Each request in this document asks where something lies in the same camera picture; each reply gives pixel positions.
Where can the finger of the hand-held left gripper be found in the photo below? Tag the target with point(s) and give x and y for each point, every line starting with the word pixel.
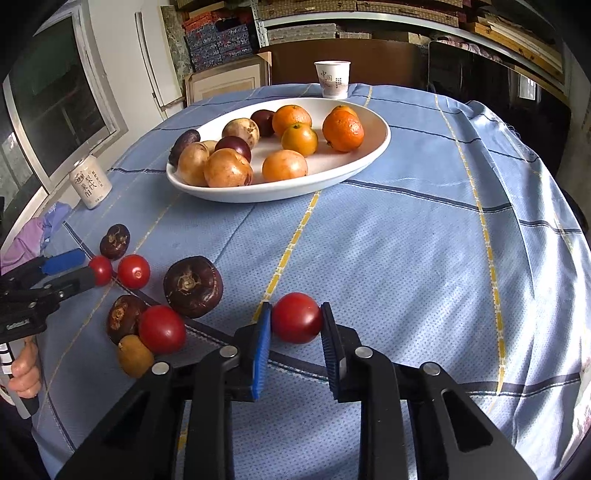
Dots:
pixel 76 281
pixel 64 261

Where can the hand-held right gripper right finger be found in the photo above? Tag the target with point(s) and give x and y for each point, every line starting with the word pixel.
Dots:
pixel 330 350

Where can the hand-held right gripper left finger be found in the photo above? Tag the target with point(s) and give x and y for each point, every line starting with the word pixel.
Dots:
pixel 261 350

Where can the red cherry tomato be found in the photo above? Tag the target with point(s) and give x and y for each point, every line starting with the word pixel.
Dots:
pixel 297 318
pixel 101 271
pixel 134 272
pixel 161 328

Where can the dark purple plum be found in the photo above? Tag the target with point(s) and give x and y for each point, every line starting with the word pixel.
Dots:
pixel 182 144

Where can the small tan round fruit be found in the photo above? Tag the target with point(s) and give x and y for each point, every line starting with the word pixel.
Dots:
pixel 210 146

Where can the small orange tangerine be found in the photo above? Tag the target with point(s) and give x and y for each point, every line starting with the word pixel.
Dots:
pixel 285 166
pixel 291 119
pixel 342 110
pixel 300 140

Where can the white oval plate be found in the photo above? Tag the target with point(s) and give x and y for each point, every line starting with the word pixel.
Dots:
pixel 332 161

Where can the dark red plum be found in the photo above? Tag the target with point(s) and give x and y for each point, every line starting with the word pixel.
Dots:
pixel 263 122
pixel 233 146

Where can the pale tan round fruit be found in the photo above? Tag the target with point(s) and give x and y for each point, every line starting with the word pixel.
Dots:
pixel 241 131

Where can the large dimpled tangerine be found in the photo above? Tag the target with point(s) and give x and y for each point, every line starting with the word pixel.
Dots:
pixel 343 131

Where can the person's left forearm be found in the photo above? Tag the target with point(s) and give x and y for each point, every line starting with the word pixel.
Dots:
pixel 16 443

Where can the person's left hand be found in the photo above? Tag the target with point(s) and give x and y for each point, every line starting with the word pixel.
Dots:
pixel 27 376

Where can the light blue cloth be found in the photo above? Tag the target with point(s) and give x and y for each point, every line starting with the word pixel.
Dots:
pixel 55 221

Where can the purple cloth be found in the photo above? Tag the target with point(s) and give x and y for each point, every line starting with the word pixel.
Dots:
pixel 23 244

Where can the small dark mangosteen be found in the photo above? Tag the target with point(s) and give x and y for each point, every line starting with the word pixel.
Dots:
pixel 115 242

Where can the dark mangosteen near kiwi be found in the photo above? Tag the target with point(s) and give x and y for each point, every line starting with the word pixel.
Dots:
pixel 122 318

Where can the white drink can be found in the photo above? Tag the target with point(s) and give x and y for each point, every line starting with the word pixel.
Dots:
pixel 90 182

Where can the large dark mangosteen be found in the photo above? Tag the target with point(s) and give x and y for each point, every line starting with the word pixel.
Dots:
pixel 194 286

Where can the blue checked tablecloth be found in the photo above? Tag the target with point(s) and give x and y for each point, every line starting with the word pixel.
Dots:
pixel 415 254

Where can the white framed window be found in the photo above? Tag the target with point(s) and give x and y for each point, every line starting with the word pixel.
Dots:
pixel 51 101

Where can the cardboard box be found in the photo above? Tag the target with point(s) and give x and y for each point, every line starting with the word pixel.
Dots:
pixel 226 81

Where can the grey marbled panel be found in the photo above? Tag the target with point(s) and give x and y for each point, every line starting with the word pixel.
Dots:
pixel 178 41

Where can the stack of patterned boxes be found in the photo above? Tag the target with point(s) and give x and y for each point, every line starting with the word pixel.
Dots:
pixel 217 41

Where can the white paper cup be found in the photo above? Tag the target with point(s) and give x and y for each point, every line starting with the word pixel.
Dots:
pixel 332 78

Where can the brown wooden board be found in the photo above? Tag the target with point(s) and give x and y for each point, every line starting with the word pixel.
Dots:
pixel 295 64

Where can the black glossy panel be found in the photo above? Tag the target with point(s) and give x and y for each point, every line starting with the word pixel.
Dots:
pixel 485 92

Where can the white metal shelf rack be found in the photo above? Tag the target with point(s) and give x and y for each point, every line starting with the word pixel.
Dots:
pixel 369 18

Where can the stacks of woven flat boxes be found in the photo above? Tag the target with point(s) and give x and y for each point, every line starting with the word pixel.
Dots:
pixel 406 5

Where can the white wall conduit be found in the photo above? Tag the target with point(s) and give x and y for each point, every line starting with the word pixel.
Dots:
pixel 150 60

